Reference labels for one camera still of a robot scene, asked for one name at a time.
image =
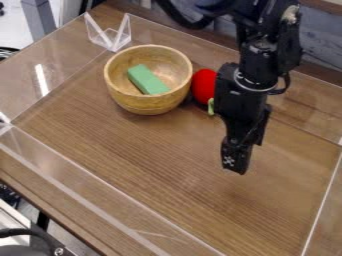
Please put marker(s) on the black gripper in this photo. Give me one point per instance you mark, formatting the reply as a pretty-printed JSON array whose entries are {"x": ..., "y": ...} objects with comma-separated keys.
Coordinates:
[{"x": 241, "y": 105}]

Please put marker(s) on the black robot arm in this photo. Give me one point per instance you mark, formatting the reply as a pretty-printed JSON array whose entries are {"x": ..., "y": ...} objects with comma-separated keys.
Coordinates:
[{"x": 268, "y": 36}]

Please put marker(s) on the green rectangular stick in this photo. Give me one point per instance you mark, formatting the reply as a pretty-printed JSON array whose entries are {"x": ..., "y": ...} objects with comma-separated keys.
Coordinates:
[{"x": 146, "y": 81}]

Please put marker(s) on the brown wooden bowl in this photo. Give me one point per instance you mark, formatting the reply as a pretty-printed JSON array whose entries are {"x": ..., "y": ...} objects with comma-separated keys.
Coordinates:
[{"x": 169, "y": 64}]

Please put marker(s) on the red plush strawberry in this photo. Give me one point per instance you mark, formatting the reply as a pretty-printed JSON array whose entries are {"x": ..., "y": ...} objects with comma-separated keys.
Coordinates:
[{"x": 204, "y": 88}]

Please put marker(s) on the black table leg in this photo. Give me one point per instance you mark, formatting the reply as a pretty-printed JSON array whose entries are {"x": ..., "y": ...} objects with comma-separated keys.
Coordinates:
[{"x": 43, "y": 221}]

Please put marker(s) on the clear acrylic tray wall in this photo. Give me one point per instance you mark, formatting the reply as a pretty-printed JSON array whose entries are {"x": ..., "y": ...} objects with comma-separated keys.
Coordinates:
[{"x": 134, "y": 182}]

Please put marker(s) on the clear acrylic corner bracket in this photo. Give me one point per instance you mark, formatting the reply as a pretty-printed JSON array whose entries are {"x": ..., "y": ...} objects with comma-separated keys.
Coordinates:
[{"x": 110, "y": 38}]

